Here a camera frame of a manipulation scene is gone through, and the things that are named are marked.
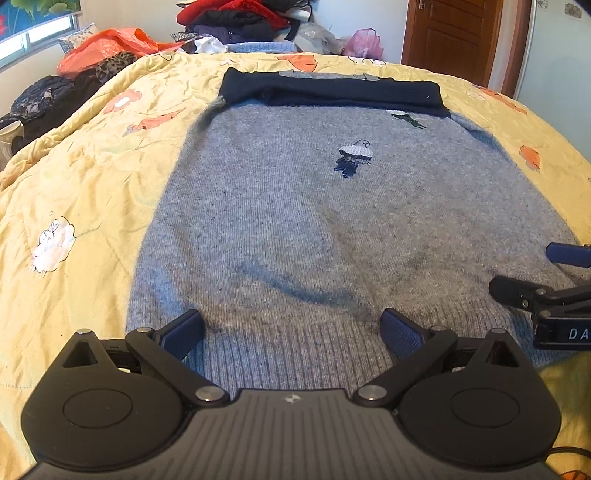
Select red garment on pile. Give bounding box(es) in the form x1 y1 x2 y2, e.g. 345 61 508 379
176 0 288 30

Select pink plastic bag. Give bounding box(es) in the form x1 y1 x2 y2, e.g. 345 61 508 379
342 28 384 60

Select light blue towel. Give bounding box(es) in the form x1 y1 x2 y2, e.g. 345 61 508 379
228 41 297 54

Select cream cloth bag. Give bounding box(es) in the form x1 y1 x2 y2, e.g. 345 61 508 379
0 120 24 170

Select grey navy knit sweater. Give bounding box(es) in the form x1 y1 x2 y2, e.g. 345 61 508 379
126 69 575 392

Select dark clothes beside bed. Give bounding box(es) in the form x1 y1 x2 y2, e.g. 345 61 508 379
1 52 138 155

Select navy garments in pile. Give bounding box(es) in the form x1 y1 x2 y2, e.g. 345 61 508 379
185 11 290 44

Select window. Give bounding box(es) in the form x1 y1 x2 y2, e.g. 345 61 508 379
1 15 78 70

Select white crumpled cloth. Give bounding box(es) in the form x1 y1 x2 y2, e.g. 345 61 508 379
181 35 228 54

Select orange plastic bag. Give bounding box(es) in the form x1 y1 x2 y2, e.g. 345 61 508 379
57 28 181 78

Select floral pillow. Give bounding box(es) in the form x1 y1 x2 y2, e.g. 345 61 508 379
58 23 98 54

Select brown wooden door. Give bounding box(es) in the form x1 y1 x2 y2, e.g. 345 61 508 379
402 0 503 86

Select clear plastic bag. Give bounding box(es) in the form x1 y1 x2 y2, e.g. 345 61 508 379
293 22 344 55

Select lotus print window blind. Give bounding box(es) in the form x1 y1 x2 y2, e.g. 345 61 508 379
0 0 81 38

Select black clothes on pile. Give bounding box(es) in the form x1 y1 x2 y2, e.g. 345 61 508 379
263 0 312 22

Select yellow floral bed quilt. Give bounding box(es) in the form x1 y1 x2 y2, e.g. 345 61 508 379
1 52 590 479

